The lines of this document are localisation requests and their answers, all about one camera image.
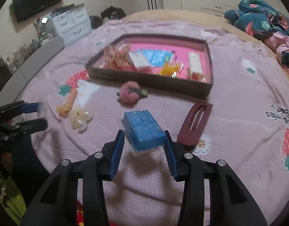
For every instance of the white comb hair clip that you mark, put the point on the white comb hair clip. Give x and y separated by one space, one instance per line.
195 66

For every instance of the pearl flower hair claw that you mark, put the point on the pearl flower hair claw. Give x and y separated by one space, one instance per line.
79 119

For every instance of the white drawer cabinet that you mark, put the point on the white drawer cabinet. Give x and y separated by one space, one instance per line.
72 25

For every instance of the blue plastic box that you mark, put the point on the blue plastic box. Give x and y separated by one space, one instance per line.
143 132

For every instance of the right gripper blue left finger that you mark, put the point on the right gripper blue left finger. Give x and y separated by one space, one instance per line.
116 154

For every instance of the pink pajama garment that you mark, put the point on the pink pajama garment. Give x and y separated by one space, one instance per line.
279 44

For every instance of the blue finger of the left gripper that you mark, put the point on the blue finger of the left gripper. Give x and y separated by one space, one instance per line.
31 107
33 126

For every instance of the pink fluffy hair clip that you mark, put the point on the pink fluffy hair clip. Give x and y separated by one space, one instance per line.
130 93

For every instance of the dark floral crumpled quilt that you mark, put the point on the dark floral crumpled quilt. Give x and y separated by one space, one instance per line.
257 19

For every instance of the clear bag with earrings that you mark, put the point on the clear bag with earrings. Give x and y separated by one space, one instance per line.
139 60

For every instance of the beige polka dot bow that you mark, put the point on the beige polka dot bow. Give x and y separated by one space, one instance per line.
115 58

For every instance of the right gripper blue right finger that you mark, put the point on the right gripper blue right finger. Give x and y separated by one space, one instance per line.
171 160

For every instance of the brown shallow cardboard tray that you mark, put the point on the brown shallow cardboard tray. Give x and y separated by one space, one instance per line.
186 87

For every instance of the black bag on floor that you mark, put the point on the black bag on floor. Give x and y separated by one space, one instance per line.
113 13

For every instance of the yellow hoops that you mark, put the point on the yellow hoops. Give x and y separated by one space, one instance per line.
172 69

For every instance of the maroon oval hair clip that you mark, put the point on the maroon oval hair clip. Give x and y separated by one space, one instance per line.
194 124

